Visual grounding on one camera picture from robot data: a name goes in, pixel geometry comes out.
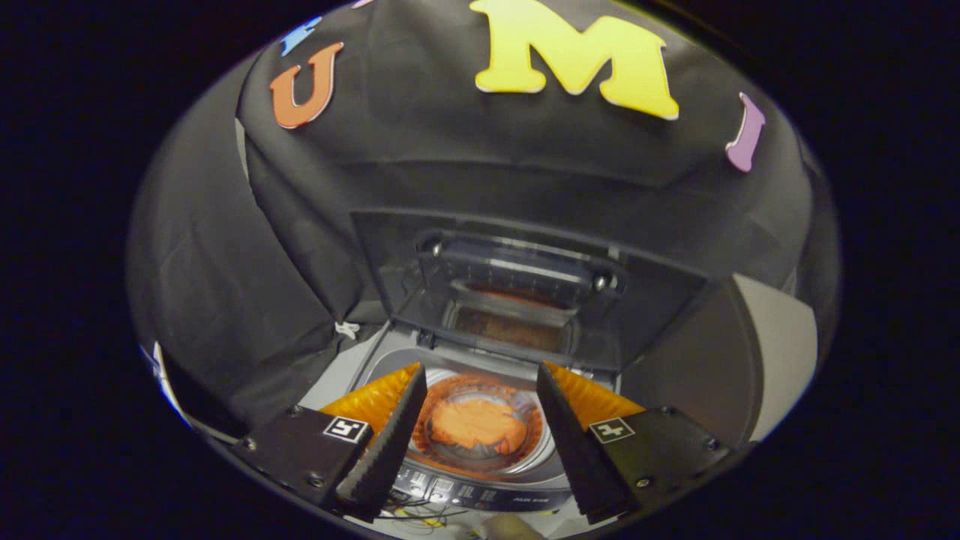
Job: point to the orange shirt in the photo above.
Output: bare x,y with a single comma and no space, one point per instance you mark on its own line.
480,424

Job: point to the black backdrop cloth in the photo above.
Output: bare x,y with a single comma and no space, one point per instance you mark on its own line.
450,172

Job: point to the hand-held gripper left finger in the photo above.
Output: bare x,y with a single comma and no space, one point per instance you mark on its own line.
386,450

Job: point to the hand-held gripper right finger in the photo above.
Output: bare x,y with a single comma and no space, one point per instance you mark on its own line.
574,450

